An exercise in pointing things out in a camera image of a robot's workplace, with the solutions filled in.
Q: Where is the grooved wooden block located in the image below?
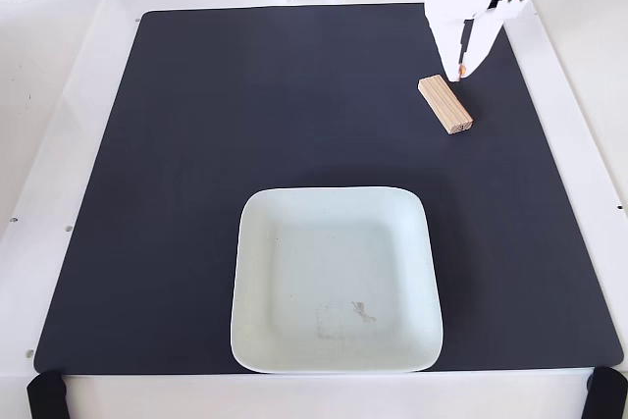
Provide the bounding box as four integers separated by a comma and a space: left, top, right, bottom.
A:
417, 74, 475, 136

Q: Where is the white square plate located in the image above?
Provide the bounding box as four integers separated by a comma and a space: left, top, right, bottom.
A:
229, 185, 445, 375

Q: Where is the black rubber mat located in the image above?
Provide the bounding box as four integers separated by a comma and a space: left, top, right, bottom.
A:
32, 2, 624, 376

